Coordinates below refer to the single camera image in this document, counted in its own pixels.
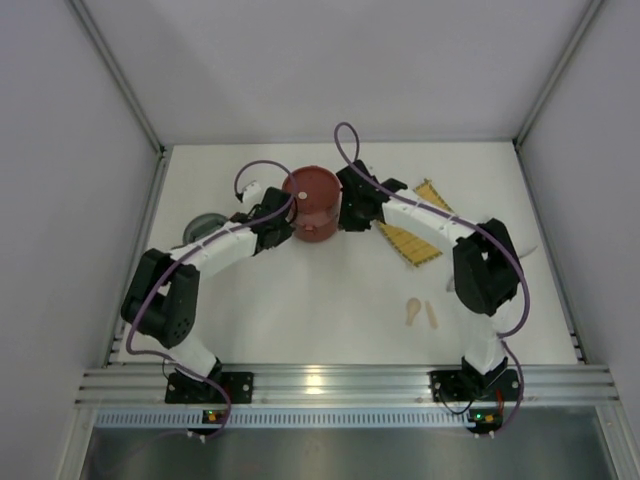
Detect cream small spoon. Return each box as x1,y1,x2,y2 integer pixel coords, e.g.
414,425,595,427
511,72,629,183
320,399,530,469
405,297,422,327

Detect pink steel-lined pot with handles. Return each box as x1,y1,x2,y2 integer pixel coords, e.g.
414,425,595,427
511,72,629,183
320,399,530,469
282,165,341,229

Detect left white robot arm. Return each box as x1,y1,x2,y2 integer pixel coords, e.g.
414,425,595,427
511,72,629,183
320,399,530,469
120,187,297,392

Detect metal tongs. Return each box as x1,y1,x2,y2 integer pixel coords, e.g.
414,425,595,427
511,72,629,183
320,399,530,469
445,245,538,293

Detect cream small stick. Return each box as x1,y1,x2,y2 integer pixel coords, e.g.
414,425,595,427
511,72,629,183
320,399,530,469
424,301,439,330

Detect left black base bracket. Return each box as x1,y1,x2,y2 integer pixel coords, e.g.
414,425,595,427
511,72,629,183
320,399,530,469
164,372,254,404

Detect aluminium mounting rail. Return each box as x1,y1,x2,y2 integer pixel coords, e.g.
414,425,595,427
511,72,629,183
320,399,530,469
74,364,619,432

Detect bamboo serving mat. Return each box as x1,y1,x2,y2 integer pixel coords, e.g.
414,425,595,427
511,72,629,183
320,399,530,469
376,179,453,267

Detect right black base bracket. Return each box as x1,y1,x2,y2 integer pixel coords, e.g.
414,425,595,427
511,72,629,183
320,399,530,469
429,369,470,403

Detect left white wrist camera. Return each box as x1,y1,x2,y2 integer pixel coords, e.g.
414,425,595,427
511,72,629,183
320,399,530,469
236,181,263,205

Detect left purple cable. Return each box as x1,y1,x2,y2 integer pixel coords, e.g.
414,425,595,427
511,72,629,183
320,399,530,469
124,159,297,441

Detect grey transparent lid with handles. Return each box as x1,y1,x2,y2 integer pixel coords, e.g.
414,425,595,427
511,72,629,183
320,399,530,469
182,212,228,244

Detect dark red steel-lined pot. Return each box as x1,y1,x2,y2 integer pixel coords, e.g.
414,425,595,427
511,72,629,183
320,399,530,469
294,217,338,243

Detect dark red lid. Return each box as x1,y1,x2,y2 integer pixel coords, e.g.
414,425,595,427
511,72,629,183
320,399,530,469
282,165,341,212

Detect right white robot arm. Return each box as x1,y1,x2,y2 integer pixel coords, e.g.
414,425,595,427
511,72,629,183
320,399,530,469
336,160,524,397

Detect black base bracket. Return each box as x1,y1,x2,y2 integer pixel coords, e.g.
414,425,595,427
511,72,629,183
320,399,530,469
164,372,254,404
429,369,470,403

